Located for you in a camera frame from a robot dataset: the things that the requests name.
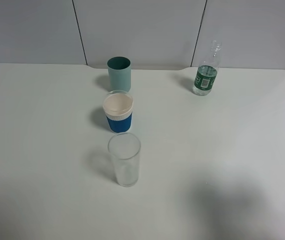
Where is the teal plastic cup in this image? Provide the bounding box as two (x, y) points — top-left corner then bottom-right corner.
(107, 56), (131, 92)

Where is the clear bottle with green label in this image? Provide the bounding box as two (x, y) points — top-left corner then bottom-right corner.
(192, 40), (222, 96)

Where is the white cup with blue sleeve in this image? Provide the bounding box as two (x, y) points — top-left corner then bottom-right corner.
(102, 90), (134, 133)

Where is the tall clear glass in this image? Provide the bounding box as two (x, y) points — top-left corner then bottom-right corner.
(107, 132), (141, 187)

